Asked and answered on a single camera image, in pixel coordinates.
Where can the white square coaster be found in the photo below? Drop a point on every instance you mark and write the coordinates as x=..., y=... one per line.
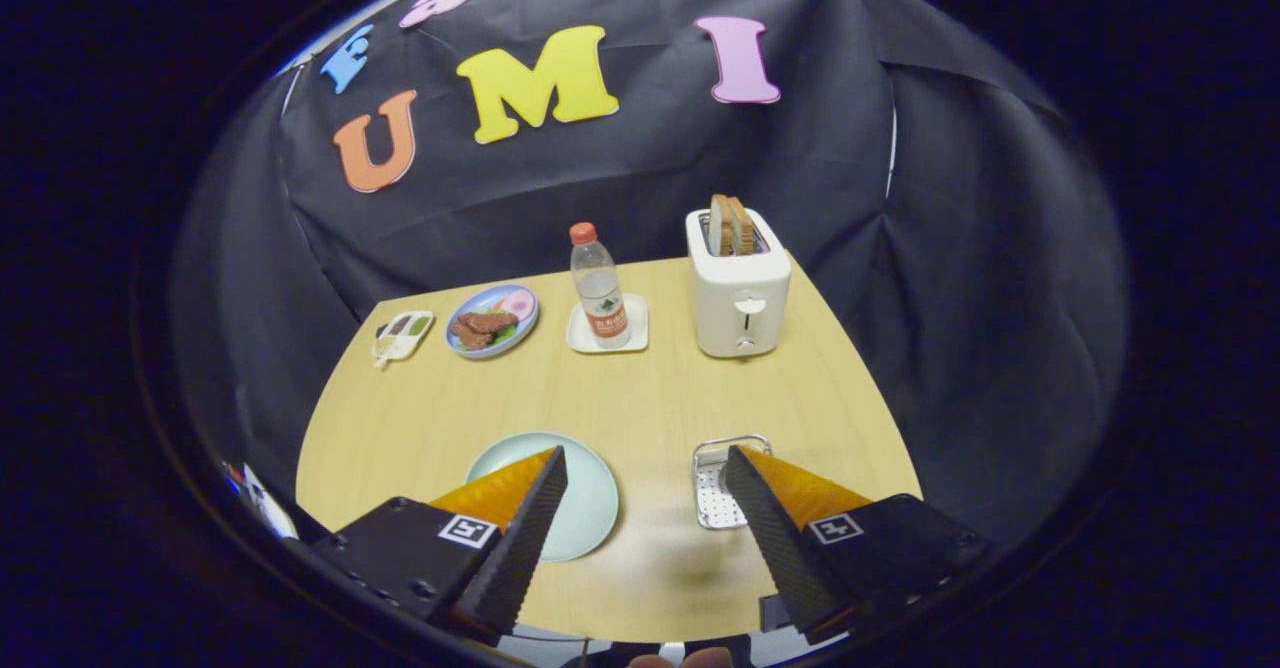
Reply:
x=580, y=339

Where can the blue plate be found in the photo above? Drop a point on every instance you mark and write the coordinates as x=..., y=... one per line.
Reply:
x=480, y=303

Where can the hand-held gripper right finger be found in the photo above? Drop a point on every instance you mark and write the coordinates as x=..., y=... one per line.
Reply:
x=775, y=543

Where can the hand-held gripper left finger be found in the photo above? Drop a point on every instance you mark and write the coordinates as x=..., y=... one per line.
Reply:
x=520, y=543

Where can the small metal tray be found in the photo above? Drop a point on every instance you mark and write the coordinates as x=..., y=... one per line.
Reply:
x=712, y=493

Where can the white divided sauce dish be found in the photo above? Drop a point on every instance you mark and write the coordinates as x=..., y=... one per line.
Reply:
x=402, y=338

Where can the brown meat piece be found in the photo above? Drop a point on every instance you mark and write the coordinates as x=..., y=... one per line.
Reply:
x=468, y=337
x=488, y=321

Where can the clear water bottle red cap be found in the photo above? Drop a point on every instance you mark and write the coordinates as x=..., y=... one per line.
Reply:
x=600, y=293

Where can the pale green plate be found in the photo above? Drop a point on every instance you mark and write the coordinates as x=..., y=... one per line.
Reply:
x=585, y=508

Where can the white toaster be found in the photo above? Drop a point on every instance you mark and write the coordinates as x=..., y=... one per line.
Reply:
x=720, y=320

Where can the small black block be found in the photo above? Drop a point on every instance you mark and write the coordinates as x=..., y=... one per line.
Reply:
x=773, y=614

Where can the pink round ham slice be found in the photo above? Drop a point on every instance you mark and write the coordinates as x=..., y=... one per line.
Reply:
x=518, y=301

